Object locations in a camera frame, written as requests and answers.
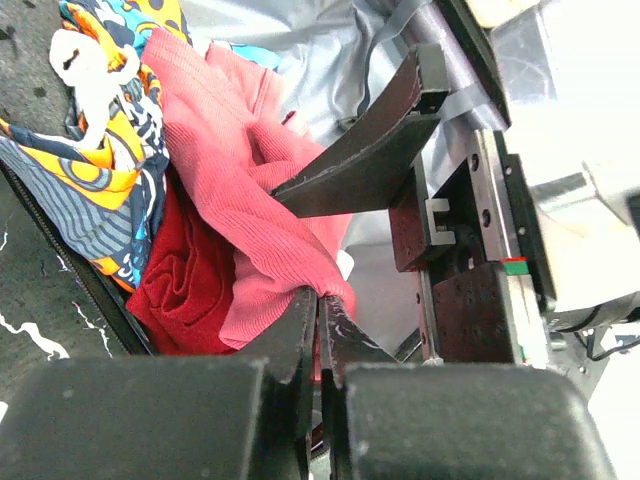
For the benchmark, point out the pink and teal kids suitcase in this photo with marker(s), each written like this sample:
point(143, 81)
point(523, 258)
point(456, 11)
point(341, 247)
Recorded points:
point(321, 44)

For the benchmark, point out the maroon red garment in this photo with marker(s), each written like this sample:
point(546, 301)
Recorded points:
point(231, 147)

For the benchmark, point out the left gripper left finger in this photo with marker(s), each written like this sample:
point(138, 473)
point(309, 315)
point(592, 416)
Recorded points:
point(245, 416)

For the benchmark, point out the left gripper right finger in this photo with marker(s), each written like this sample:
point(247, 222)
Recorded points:
point(386, 420)

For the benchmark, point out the white tube bottle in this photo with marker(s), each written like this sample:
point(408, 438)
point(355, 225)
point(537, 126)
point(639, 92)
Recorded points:
point(345, 263)

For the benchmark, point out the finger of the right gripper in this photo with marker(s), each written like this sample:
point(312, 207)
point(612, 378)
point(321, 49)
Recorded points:
point(363, 170)

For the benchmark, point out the bright red garment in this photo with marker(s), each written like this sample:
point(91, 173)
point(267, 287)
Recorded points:
point(187, 287)

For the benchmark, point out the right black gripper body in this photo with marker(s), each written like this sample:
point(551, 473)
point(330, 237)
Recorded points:
point(476, 251)

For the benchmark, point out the colourful patterned cloth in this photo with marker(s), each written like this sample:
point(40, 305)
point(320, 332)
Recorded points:
point(99, 175)

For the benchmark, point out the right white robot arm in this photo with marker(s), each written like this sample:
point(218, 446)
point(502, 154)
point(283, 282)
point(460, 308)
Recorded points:
point(555, 80)

